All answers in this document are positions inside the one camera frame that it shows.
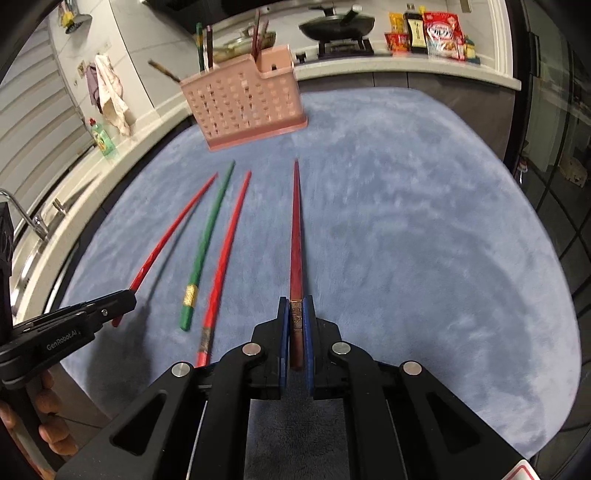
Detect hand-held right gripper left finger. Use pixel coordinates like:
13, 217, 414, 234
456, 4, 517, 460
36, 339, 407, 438
55, 298, 290, 480

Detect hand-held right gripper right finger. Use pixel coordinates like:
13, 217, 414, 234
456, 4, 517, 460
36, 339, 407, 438
302, 295, 529, 480

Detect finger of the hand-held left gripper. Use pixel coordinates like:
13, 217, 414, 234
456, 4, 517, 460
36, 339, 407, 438
58, 289, 138, 330

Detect red chopstick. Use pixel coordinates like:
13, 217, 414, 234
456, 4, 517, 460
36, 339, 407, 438
112, 172, 218, 328
195, 170, 253, 369

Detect pink perforated utensil holder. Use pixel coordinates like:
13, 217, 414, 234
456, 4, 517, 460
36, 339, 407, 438
178, 44, 308, 152

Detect person's left hand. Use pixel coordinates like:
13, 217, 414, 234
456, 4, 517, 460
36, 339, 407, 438
0, 371, 80, 462

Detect metal faucet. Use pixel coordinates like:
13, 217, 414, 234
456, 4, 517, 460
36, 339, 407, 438
0, 188, 50, 241

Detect thick green chopstick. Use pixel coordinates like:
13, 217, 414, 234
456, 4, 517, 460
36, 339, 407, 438
178, 160, 236, 332

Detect blue fleece table cloth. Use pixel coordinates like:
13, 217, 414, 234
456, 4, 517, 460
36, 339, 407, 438
58, 86, 582, 480

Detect green dish soap bottle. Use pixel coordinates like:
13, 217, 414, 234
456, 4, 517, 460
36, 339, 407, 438
88, 118, 117, 158

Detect white window blinds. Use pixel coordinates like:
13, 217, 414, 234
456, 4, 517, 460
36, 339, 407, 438
0, 18, 94, 227

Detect white hanging towel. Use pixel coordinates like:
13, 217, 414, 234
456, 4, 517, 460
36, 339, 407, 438
94, 54, 133, 137

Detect purple hanging cloth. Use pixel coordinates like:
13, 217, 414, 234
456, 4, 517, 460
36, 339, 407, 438
85, 65, 103, 114

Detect white red-edged tag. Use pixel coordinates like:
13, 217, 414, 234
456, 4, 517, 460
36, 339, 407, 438
501, 458, 544, 480

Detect beige pan with lid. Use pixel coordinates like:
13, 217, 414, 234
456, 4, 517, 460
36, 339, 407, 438
213, 30, 278, 64

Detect black gas stove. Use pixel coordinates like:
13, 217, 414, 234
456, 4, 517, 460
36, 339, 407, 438
295, 39, 375, 61

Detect red instant noodle cup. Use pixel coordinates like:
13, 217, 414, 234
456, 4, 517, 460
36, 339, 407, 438
384, 32, 412, 55

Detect cardboard box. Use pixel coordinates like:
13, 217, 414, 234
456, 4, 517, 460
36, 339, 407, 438
560, 156, 585, 184

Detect black wok with lid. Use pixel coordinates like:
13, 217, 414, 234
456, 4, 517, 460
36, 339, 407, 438
298, 4, 376, 43

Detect dark soy sauce bottle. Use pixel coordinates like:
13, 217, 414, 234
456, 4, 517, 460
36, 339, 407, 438
403, 2, 428, 50

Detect black framed glass door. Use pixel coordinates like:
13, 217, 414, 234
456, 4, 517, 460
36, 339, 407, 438
505, 0, 591, 319

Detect red white cereal bag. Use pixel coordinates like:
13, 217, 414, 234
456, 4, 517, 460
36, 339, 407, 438
423, 11, 465, 62

